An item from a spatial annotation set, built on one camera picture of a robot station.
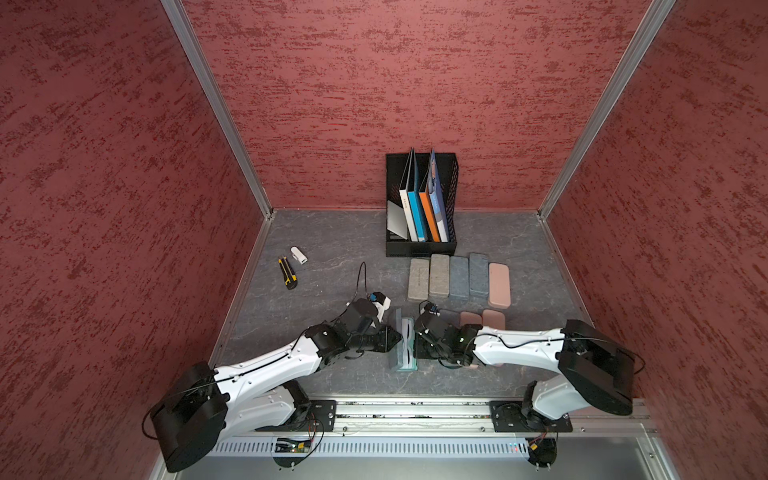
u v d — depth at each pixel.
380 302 0.74
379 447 0.77
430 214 0.91
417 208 0.90
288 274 1.00
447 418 0.76
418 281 0.97
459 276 0.98
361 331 0.64
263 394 0.47
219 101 0.87
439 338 0.66
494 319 0.90
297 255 1.03
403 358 0.80
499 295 0.95
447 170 1.09
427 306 0.81
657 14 0.71
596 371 0.43
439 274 0.98
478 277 1.00
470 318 0.90
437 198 0.87
